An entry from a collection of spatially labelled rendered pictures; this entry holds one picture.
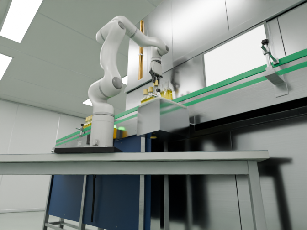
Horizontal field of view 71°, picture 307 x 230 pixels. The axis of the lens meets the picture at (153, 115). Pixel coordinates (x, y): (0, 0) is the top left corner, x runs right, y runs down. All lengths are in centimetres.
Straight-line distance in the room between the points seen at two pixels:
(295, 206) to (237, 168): 30
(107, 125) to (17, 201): 599
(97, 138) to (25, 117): 614
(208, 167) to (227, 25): 99
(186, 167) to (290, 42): 84
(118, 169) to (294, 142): 84
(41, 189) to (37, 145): 124
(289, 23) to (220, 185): 95
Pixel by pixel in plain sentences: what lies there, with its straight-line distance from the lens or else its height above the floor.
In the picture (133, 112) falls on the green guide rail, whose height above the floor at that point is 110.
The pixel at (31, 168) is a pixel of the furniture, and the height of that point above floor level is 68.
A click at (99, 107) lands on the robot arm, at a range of 118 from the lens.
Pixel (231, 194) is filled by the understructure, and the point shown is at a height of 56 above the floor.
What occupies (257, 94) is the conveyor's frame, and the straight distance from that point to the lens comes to 108.
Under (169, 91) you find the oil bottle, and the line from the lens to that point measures 150.
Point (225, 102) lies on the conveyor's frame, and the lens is 113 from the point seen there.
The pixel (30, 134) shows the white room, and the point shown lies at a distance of 715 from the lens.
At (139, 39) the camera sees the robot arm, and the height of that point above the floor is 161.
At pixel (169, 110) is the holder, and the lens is 106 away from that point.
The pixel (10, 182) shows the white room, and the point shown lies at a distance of 695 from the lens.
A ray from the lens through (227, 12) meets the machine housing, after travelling 170.
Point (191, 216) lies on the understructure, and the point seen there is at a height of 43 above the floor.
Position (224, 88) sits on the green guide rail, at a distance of 119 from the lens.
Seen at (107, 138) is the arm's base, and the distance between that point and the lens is 114.
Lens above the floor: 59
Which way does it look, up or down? 19 degrees up
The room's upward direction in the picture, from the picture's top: straight up
